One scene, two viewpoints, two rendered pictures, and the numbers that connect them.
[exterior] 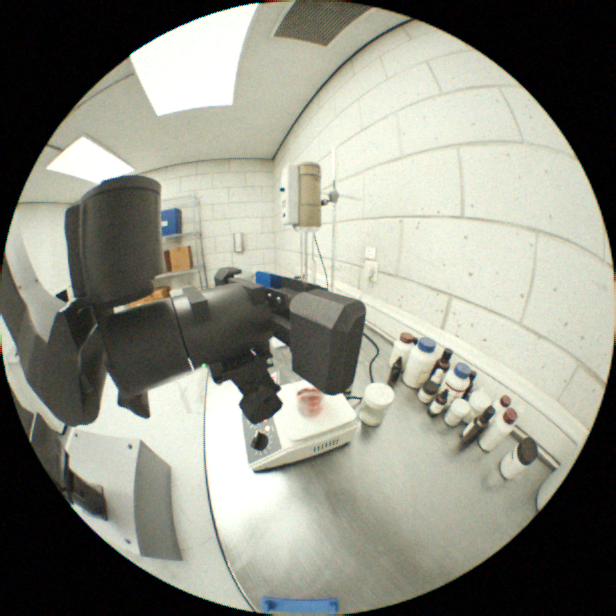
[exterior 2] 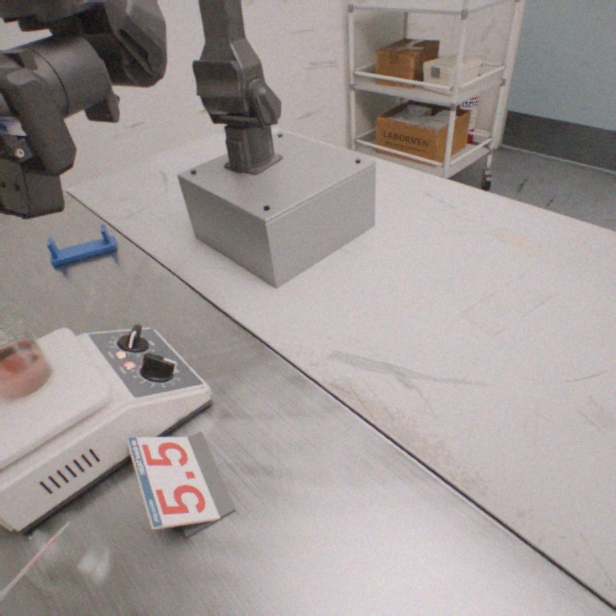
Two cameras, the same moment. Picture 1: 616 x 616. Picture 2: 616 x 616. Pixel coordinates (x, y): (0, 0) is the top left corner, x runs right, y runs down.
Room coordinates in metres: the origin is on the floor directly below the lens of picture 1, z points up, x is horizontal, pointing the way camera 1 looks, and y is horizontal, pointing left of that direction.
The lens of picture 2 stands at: (0.52, 0.16, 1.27)
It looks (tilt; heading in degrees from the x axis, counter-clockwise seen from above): 41 degrees down; 163
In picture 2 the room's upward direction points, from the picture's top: 7 degrees counter-clockwise
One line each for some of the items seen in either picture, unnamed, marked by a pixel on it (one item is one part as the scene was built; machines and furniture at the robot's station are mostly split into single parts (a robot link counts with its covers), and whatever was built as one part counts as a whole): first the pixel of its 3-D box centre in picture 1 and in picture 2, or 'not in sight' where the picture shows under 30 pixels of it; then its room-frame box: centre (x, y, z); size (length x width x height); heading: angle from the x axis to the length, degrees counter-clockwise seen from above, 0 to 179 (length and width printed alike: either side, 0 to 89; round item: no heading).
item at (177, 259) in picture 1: (152, 278); not in sight; (1.76, 1.99, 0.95); 1.43 x 0.41 x 1.90; 112
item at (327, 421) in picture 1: (312, 404); (24, 394); (0.21, -0.01, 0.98); 0.12 x 0.12 x 0.01; 20
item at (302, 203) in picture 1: (300, 197); not in sight; (0.64, 0.02, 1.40); 0.15 x 0.11 x 0.24; 112
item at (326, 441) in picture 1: (299, 421); (75, 407); (0.20, 0.02, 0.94); 0.22 x 0.13 x 0.08; 110
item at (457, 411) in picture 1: (456, 412); not in sight; (0.17, -0.34, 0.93); 0.05 x 0.05 x 0.05
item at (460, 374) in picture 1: (454, 385); not in sight; (0.23, -0.35, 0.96); 0.06 x 0.06 x 0.11
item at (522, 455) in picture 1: (519, 458); not in sight; (-0.03, -0.42, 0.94); 0.07 x 0.07 x 0.07
